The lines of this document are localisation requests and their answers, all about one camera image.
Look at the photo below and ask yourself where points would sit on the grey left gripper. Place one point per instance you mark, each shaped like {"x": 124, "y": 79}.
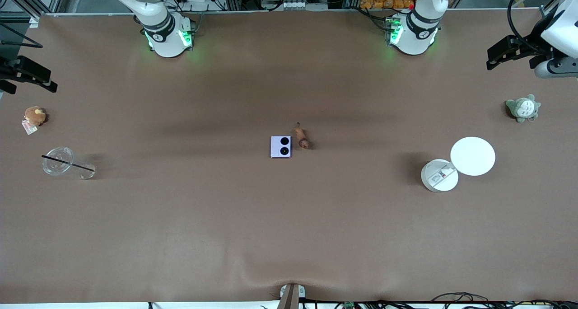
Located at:
{"x": 527, "y": 47}

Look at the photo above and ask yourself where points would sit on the small brown lion statue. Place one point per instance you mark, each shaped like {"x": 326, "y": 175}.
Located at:
{"x": 301, "y": 137}

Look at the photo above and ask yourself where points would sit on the lavender flip phone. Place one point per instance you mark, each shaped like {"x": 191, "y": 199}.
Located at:
{"x": 276, "y": 147}

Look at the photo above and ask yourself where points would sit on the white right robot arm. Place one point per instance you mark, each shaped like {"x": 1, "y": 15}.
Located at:
{"x": 165, "y": 33}

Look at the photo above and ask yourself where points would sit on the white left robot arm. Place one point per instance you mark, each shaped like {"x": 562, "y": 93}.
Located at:
{"x": 413, "y": 33}

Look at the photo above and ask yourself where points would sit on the brown plush toy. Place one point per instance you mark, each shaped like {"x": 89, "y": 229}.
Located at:
{"x": 34, "y": 115}

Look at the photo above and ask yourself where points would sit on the printed plush toy tag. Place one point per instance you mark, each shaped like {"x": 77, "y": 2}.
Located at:
{"x": 29, "y": 128}

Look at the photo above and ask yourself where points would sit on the grey totoro plush toy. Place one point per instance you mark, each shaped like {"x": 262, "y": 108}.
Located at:
{"x": 523, "y": 108}

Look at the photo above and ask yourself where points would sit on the clear plastic cup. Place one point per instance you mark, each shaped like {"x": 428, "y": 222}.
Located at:
{"x": 58, "y": 162}

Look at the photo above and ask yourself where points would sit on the black drinking straw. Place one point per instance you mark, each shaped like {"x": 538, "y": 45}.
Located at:
{"x": 76, "y": 164}

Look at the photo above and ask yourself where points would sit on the white round lid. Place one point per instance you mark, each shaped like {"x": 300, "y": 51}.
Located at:
{"x": 473, "y": 156}

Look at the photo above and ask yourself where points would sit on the white round container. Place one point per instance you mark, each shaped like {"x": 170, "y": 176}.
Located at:
{"x": 435, "y": 180}

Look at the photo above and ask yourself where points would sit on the aluminium frame post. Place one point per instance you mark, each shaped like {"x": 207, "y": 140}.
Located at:
{"x": 32, "y": 21}

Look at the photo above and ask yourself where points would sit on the camera mounting post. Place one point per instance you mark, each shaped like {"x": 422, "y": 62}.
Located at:
{"x": 291, "y": 295}

